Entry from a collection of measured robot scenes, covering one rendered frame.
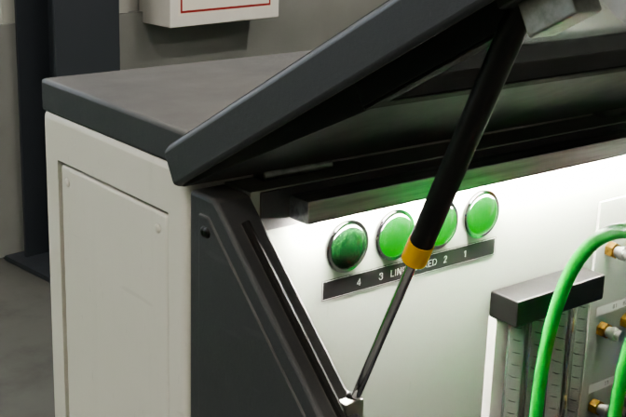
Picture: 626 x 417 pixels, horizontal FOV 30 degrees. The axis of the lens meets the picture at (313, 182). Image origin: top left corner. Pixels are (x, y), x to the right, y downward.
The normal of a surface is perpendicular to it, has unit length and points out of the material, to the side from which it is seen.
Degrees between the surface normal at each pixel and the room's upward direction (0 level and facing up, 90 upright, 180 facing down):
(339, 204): 90
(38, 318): 0
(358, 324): 90
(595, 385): 90
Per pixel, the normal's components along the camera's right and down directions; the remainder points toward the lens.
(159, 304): -0.78, 0.15
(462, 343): 0.62, 0.23
